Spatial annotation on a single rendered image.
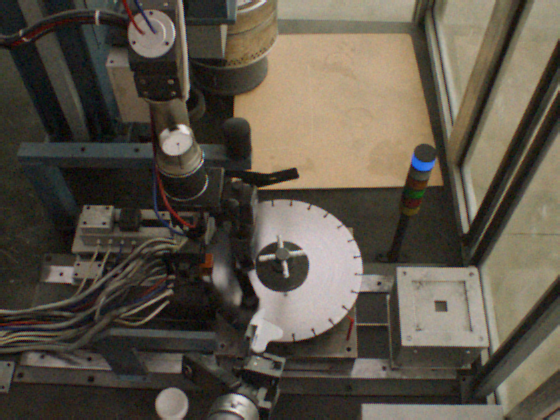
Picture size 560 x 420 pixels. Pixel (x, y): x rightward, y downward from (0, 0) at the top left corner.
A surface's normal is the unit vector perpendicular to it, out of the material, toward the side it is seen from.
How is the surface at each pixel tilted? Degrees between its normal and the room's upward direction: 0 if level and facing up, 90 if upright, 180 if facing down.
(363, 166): 0
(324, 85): 0
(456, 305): 0
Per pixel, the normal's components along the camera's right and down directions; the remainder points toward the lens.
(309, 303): 0.00, -0.55
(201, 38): -0.03, 0.83
